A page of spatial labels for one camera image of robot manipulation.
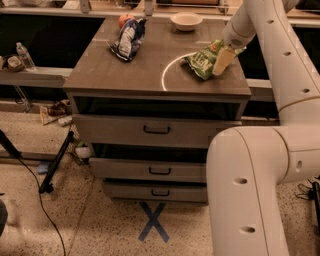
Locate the blue tape cross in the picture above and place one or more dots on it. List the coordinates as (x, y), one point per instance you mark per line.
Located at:
(153, 222)

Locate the top grey drawer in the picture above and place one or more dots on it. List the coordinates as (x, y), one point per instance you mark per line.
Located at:
(147, 131)

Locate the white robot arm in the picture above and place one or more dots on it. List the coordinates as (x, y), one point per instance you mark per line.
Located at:
(246, 163)

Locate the small white pot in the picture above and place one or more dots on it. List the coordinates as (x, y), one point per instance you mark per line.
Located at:
(82, 151)

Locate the blue chip bag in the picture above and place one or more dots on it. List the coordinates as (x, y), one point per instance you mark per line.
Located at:
(130, 38)

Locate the grey drawer cabinet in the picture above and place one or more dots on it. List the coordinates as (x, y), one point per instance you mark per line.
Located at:
(154, 84)

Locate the middle grey drawer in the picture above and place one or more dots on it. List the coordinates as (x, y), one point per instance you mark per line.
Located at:
(148, 170)

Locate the white bowl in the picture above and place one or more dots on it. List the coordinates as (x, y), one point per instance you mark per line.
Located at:
(186, 21)

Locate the green jalapeno chip bag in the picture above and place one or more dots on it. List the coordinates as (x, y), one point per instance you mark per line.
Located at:
(202, 61)

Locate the floor clutter pile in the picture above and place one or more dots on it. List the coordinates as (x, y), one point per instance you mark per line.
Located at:
(53, 112)

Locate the black tripod leg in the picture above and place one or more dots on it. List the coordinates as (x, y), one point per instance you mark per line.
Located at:
(46, 186)

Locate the bottom grey drawer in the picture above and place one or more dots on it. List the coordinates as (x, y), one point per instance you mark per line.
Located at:
(155, 192)

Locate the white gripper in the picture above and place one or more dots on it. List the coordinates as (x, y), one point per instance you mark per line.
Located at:
(234, 38)

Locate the grey drawer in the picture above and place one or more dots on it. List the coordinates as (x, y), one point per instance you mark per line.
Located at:
(148, 170)
(155, 192)
(147, 131)

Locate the tray with cup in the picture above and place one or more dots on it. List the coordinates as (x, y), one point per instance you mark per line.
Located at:
(11, 63)

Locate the clear water bottle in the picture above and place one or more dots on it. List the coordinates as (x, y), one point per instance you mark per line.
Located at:
(25, 57)

